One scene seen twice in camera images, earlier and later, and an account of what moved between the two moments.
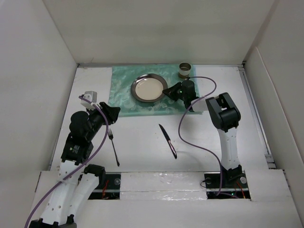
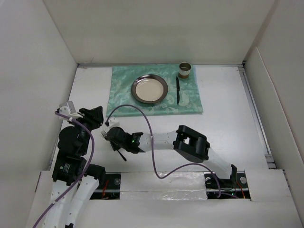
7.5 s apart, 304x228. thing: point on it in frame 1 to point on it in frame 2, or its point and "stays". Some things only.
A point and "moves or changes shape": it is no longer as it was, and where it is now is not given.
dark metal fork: [110, 136] moves or changes shape
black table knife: [169, 141] moves or changes shape
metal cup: [184, 70] stays
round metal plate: [148, 88] stays
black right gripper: [170, 91] to [115, 146]
